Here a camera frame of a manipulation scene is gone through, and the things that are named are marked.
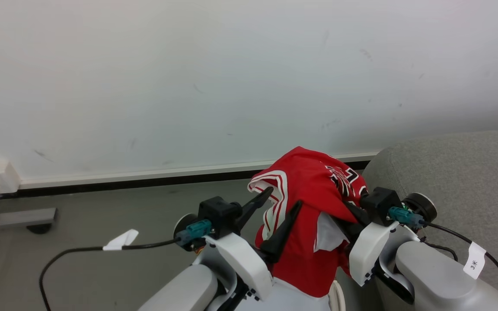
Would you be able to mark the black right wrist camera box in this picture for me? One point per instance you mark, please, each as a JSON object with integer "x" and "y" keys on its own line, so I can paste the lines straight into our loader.
{"x": 378, "y": 203}

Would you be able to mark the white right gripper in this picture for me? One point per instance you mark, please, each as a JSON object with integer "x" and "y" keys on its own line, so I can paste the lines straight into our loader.
{"x": 368, "y": 250}

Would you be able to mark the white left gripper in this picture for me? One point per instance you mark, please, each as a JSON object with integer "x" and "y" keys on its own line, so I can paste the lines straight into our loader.
{"x": 244, "y": 259}

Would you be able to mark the grey fabric sofa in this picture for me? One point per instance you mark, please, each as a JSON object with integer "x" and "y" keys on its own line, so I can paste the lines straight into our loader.
{"x": 469, "y": 172}

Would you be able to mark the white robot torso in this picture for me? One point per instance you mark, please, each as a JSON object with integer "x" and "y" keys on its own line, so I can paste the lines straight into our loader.
{"x": 292, "y": 300}

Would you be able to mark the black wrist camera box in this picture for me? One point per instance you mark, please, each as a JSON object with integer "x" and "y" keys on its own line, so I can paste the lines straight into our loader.
{"x": 378, "y": 203}
{"x": 218, "y": 214}

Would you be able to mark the white and black baseboard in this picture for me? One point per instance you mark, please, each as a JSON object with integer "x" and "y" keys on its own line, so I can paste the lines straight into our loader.
{"x": 145, "y": 178}

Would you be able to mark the red sports jersey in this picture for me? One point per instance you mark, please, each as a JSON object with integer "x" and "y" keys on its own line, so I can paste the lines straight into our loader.
{"x": 305, "y": 181}

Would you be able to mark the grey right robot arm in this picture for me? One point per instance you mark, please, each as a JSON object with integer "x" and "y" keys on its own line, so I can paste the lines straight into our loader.
{"x": 435, "y": 276}

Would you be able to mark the grey metal frame with caster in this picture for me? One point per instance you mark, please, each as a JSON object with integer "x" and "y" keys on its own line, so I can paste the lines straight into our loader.
{"x": 20, "y": 217}

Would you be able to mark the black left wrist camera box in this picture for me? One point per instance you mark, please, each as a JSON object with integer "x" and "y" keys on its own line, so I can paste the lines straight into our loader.
{"x": 218, "y": 214}

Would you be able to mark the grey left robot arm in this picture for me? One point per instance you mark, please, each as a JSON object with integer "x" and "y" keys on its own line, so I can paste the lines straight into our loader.
{"x": 184, "y": 289}

